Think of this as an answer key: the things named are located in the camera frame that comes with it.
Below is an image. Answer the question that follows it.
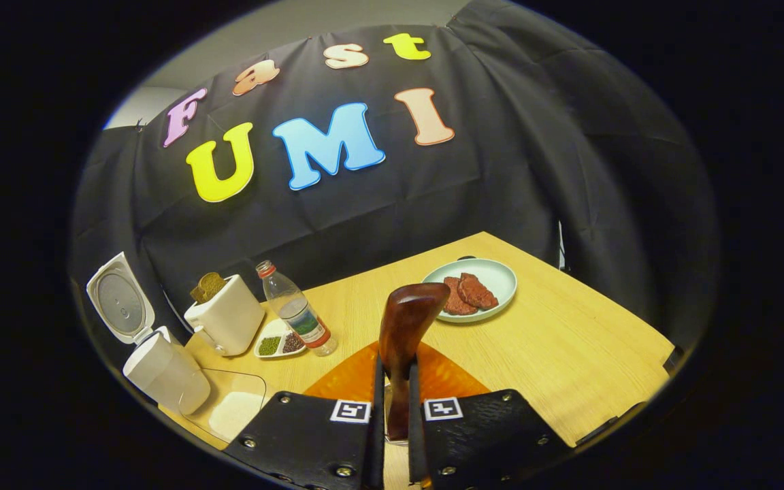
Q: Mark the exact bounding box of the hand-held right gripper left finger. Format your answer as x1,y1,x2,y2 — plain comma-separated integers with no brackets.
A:
222,340,386,490

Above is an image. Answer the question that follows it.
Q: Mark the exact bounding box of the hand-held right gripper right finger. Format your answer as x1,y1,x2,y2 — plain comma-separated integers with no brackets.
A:
408,340,573,490

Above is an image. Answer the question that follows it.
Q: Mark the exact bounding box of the white rice pile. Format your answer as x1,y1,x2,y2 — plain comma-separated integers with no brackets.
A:
208,391,265,442

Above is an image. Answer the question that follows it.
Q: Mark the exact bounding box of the brown wooden spoon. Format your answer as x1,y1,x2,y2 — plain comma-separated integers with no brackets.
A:
378,282,451,442

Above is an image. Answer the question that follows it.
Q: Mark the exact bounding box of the white rice cooker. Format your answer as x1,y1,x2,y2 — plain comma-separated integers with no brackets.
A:
86,252,212,416

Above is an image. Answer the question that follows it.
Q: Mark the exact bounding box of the white divided bean dish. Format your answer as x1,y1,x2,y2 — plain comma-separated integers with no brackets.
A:
253,318,308,359

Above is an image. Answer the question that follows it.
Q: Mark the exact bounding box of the clear glass tray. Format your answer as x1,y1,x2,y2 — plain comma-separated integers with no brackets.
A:
178,367,268,444

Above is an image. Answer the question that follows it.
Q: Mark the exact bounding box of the clear plastic bottle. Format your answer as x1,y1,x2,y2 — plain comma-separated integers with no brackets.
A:
256,260,338,357

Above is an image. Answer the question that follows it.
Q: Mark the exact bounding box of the white toaster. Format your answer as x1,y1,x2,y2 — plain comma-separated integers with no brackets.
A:
184,274,267,357

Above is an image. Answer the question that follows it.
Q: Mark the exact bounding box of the pale green plate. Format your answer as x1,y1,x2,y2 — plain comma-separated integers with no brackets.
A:
422,257,518,323

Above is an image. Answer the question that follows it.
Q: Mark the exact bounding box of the brown bread slice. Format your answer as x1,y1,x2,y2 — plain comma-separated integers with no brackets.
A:
190,272,227,304

